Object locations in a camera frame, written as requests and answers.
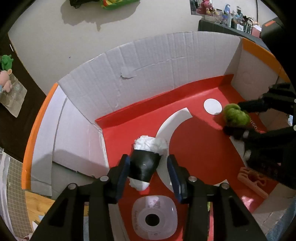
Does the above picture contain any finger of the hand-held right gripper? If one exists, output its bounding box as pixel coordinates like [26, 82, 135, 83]
[238, 83, 296, 114]
[223, 126, 296, 186]

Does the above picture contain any pink plastic stand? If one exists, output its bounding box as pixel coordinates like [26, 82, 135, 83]
[238, 167, 270, 199]

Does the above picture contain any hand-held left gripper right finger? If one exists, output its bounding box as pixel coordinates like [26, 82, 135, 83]
[167, 155, 269, 241]

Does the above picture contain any green fuzzy scrunchie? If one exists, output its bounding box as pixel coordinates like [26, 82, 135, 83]
[222, 104, 250, 127]

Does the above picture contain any pink rabbit plush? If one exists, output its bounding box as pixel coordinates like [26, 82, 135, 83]
[196, 0, 214, 15]

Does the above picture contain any pale pink plush toy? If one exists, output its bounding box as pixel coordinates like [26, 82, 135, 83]
[0, 70, 13, 93]

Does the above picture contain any black and white sock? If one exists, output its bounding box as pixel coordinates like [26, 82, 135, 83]
[128, 136, 168, 192]

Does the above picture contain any green plush toy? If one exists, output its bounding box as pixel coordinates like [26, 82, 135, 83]
[0, 54, 13, 71]

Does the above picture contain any green tote bag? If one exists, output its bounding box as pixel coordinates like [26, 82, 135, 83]
[102, 0, 140, 11]

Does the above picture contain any row of bottles and jars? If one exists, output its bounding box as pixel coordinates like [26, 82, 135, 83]
[208, 3, 262, 37]

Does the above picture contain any orange cardboard box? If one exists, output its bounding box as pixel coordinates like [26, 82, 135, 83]
[22, 31, 292, 241]

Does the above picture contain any arched wall mirror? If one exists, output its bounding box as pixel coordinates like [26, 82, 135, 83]
[189, 0, 208, 15]

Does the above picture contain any black bag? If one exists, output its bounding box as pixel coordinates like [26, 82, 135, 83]
[69, 0, 102, 7]

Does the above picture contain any beige paper bag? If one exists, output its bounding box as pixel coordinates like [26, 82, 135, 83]
[0, 76, 28, 118]

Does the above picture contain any clear square plastic lid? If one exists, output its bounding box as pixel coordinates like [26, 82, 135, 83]
[131, 195, 178, 240]

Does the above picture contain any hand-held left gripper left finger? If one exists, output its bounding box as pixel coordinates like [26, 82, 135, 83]
[30, 155, 130, 241]

